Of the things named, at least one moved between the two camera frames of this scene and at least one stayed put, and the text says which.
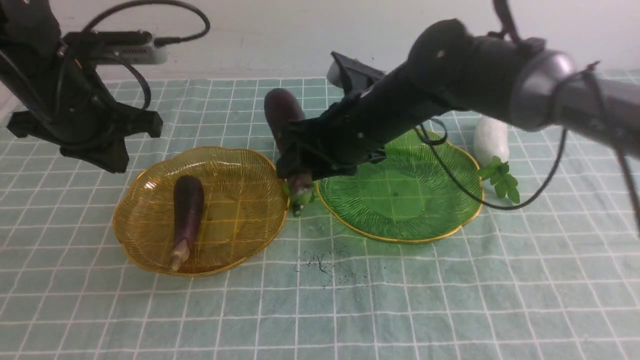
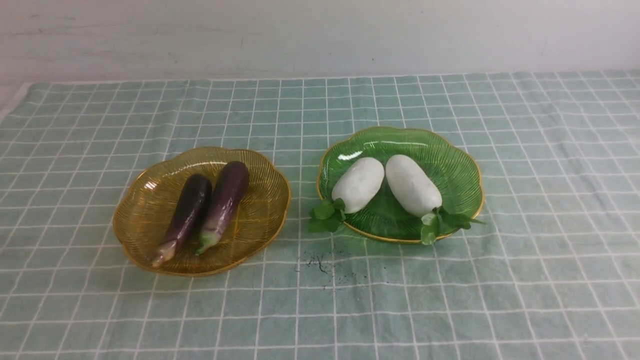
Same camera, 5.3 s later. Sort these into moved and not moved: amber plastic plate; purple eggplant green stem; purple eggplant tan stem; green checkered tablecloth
Moved: purple eggplant green stem; purple eggplant tan stem
Not moved: amber plastic plate; green checkered tablecloth
